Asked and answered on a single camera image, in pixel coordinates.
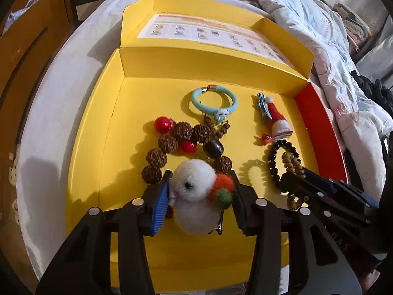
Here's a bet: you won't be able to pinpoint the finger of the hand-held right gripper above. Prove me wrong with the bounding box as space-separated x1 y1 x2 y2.
302 166 379 209
280 173 373 225

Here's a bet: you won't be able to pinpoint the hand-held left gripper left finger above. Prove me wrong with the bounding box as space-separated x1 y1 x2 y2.
35 170 174 295

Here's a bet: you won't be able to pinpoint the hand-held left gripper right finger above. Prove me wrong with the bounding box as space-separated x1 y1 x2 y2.
229 170 363 295

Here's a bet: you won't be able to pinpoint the small wooden bead bracelet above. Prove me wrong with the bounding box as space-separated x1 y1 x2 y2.
281 151 308 212

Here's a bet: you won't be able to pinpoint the white plush rabbit charm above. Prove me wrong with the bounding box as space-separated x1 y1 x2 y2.
168 159 236 237

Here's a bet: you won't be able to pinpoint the black bead bracelet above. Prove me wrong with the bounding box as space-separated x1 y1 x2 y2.
268 139 300 189

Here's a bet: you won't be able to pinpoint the yellow cardboard box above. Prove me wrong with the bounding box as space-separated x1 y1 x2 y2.
66 0 351 294

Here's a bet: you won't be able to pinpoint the red santa hat hair clip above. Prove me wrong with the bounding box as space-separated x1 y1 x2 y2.
256 93 293 146

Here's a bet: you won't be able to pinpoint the brown knobbly bead bracelet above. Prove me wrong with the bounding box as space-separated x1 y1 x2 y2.
141 115 233 219

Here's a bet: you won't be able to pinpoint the red bead hair clip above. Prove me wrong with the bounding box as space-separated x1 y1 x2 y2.
154 116 198 153

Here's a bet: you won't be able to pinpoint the light blue bracelet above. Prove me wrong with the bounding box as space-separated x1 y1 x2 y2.
191 85 239 125

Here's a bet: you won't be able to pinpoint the black cloth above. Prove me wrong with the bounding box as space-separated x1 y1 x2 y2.
351 70 393 116

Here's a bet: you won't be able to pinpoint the cream slippers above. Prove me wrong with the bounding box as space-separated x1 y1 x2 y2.
7 152 23 223

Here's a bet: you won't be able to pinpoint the printed pillow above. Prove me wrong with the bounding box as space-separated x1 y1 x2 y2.
333 2 373 43

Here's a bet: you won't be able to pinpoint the wooden chest of drawers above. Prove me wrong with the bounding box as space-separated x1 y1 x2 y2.
0 0 79 212

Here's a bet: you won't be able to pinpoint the white plastic bag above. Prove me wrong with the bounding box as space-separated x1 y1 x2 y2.
9 0 41 23

